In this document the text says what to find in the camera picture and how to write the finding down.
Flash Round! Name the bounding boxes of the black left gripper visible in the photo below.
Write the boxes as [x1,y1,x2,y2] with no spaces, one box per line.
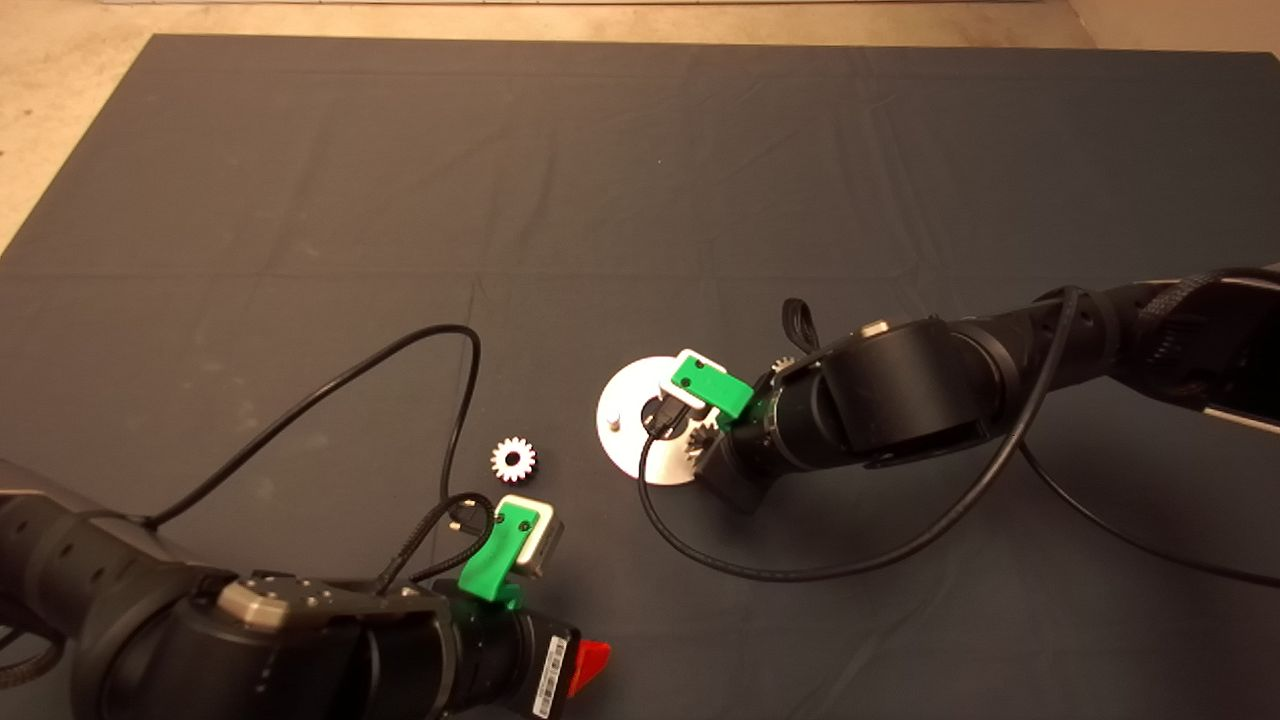
[430,590,613,720]

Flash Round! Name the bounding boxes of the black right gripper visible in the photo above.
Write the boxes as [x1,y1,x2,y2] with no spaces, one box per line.
[693,375,813,514]

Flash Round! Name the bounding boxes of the round metal carrier plate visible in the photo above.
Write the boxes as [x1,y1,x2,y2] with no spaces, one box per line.
[596,357,717,487]

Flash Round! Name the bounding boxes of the dark grey table cloth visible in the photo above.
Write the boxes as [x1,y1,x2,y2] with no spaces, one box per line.
[0,36,1280,720]

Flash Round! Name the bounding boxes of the green right camera mount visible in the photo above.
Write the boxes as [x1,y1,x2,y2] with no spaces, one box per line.
[670,355,756,426]

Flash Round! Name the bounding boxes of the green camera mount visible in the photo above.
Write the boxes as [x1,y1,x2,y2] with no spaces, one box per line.
[458,500,536,606]
[670,355,756,426]

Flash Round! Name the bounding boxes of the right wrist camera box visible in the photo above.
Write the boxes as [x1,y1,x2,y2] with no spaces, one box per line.
[658,348,729,411]

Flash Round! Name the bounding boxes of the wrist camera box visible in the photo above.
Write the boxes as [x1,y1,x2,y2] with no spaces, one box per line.
[495,494,564,579]
[658,348,729,411]

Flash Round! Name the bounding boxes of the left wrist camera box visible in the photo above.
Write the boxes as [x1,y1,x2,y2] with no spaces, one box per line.
[495,494,564,579]

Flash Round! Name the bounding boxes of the smooth black right camera cable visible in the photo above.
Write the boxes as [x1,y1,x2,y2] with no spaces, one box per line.
[636,285,1280,589]

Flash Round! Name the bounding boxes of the smooth black camera cable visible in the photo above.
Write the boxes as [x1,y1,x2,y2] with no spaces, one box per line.
[636,285,1280,589]
[145,323,483,529]

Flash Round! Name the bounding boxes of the green left camera mount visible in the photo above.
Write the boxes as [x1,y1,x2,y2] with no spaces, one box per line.
[458,500,536,606]

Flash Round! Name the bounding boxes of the braided black right arm cable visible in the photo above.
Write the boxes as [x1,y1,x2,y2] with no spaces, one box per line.
[782,297,821,351]

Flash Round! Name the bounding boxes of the braided black arm cable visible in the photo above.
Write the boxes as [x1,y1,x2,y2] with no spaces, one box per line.
[782,297,821,351]
[375,492,499,593]

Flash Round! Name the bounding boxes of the braided black left arm cable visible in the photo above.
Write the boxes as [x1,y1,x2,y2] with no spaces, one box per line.
[375,492,499,593]

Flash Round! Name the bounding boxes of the smooth black left camera cable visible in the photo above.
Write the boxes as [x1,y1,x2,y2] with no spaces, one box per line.
[145,323,483,529]

